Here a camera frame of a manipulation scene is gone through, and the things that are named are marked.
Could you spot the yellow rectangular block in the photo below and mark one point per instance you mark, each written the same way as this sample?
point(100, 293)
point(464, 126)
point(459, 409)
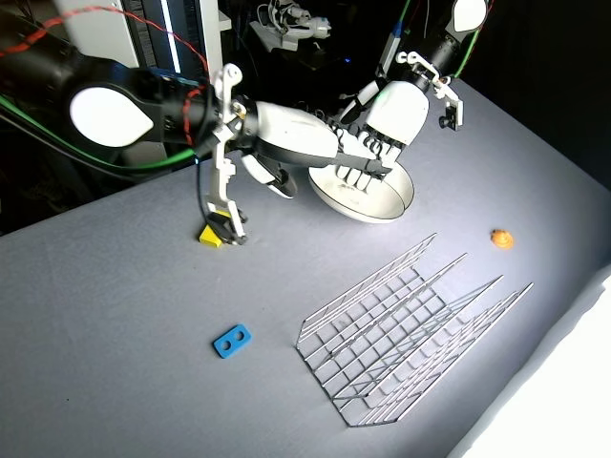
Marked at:
point(207, 236)

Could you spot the orange swirl cookie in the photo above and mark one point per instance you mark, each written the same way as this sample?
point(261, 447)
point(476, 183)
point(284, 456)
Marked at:
point(502, 239)

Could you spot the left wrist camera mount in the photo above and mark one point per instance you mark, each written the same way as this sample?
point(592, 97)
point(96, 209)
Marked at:
point(420, 59)

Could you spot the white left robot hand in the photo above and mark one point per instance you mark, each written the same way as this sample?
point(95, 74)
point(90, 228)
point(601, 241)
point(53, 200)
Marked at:
point(396, 110)

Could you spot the blue block with two holes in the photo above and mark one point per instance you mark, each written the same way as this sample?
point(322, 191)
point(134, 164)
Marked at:
point(231, 341)

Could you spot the spare white robot hand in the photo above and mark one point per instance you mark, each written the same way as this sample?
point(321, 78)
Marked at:
point(286, 28)

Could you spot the white round plate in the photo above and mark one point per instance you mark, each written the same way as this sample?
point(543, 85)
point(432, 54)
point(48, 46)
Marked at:
point(409, 188)
point(363, 202)

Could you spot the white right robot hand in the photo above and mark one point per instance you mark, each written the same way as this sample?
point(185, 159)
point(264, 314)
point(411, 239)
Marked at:
point(291, 131)

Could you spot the white cabinet with light strip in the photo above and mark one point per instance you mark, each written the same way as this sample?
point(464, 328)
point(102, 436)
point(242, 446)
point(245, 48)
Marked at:
point(110, 28)

